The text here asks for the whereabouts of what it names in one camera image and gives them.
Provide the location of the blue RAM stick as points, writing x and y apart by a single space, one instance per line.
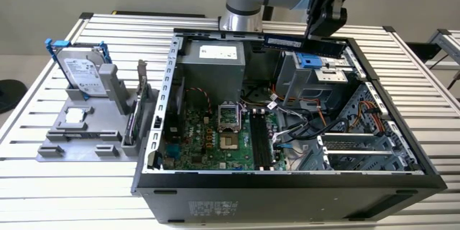
281 42

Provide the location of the RAM slot with white clips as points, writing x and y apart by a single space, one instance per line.
267 141
257 141

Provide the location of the blue drive latch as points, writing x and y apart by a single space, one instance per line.
308 61

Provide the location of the black box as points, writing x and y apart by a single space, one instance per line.
424 51

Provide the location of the metal drive cage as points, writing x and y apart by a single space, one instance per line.
301 87

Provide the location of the metal slat side table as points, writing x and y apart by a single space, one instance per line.
445 38

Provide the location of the grey power supply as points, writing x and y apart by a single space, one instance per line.
212 79

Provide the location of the metal disk bay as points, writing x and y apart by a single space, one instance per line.
353 152

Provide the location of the CPU socket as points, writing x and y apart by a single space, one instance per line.
228 141

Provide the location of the green motherboard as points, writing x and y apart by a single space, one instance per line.
240 158

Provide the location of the graphics card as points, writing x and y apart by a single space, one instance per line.
133 122

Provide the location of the hard disk in blue carrier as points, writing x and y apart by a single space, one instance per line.
80 71

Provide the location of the grey parts rack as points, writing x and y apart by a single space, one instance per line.
100 111

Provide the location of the black PC case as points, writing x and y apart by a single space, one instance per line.
251 200

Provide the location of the silver CPU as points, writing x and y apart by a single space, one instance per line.
75 115

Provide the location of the black round stand base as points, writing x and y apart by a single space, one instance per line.
11 92

